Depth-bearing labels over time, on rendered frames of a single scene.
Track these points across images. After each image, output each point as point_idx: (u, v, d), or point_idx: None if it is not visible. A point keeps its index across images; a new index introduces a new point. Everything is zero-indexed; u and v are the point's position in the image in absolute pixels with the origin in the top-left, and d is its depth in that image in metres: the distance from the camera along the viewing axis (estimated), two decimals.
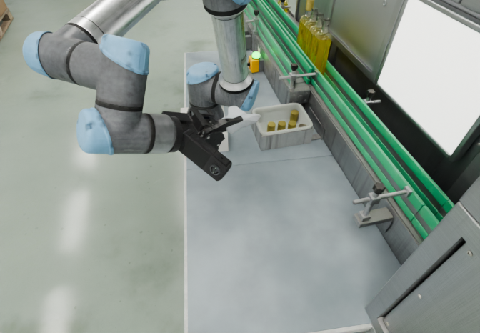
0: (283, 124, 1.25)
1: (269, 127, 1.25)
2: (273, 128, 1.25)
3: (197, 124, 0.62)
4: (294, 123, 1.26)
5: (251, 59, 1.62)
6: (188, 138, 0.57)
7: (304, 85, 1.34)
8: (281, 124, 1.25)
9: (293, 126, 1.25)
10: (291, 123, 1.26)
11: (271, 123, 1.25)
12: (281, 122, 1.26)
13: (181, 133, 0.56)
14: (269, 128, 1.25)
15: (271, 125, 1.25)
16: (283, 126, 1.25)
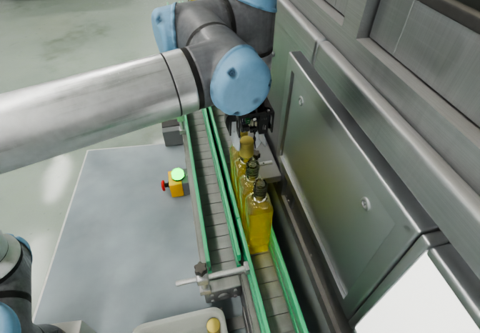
0: None
1: None
2: None
3: None
4: (248, 137, 0.71)
5: (170, 181, 1.05)
6: None
7: None
8: None
9: (253, 140, 0.71)
10: (248, 142, 0.70)
11: None
12: None
13: None
14: None
15: None
16: None
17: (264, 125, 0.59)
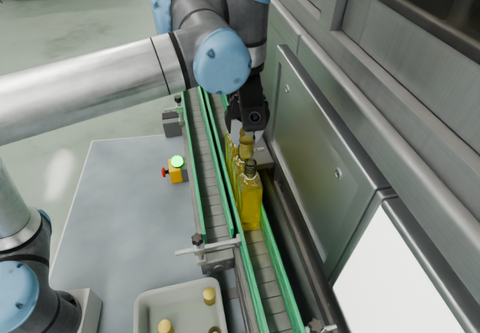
0: (252, 139, 0.70)
1: None
2: None
3: None
4: None
5: (170, 168, 1.12)
6: (259, 79, 0.58)
7: None
8: (251, 141, 0.70)
9: None
10: None
11: (163, 327, 0.76)
12: (244, 140, 0.70)
13: (261, 71, 0.57)
14: None
15: (163, 330, 0.75)
16: (253, 141, 0.71)
17: None
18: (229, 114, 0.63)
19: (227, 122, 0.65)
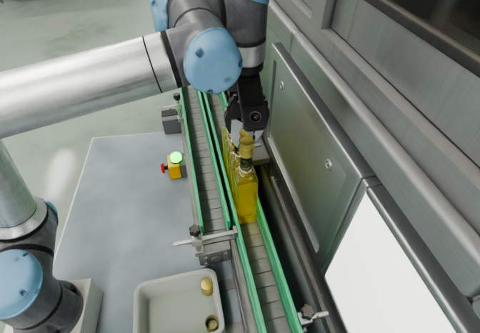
0: (248, 134, 0.75)
1: (253, 145, 0.70)
2: (253, 141, 0.71)
3: None
4: None
5: (169, 163, 1.15)
6: (258, 78, 0.58)
7: (224, 236, 0.87)
8: None
9: None
10: None
11: (248, 141, 0.70)
12: (241, 135, 0.74)
13: (261, 70, 0.57)
14: (253, 146, 0.70)
15: (251, 141, 0.70)
16: (248, 134, 0.76)
17: None
18: (229, 114, 0.63)
19: (227, 122, 0.65)
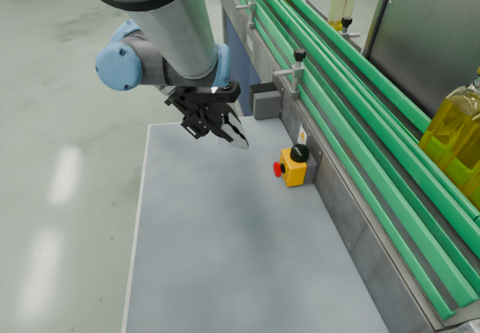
0: None
1: None
2: None
3: None
4: None
5: (290, 162, 0.71)
6: None
7: (476, 306, 0.44)
8: None
9: None
10: None
11: None
12: None
13: None
14: None
15: None
16: None
17: (193, 128, 0.70)
18: (215, 126, 0.65)
19: (221, 132, 0.65)
